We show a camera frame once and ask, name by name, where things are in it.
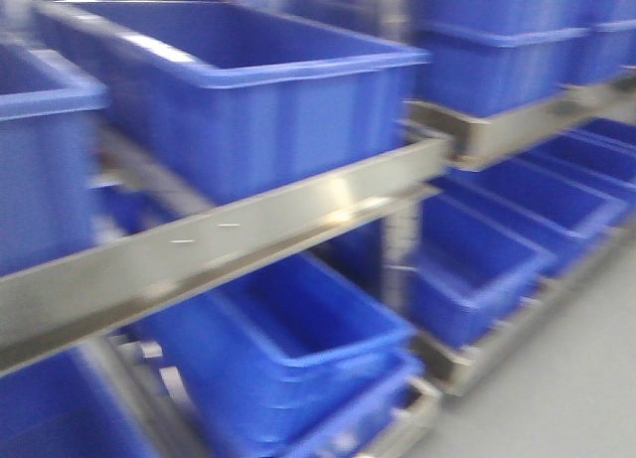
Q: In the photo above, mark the large blue bin upper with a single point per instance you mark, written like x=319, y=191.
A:
x=234, y=100

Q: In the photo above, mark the steel shelf rail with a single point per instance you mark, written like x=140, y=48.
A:
x=51, y=307

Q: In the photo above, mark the blue bin lower right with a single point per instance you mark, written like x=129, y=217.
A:
x=468, y=272

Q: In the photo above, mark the blue bin upper right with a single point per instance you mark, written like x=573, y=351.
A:
x=489, y=56

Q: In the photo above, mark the blue bin lower middle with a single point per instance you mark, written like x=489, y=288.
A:
x=266, y=356

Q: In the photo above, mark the blue bin upper left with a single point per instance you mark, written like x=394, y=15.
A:
x=47, y=131

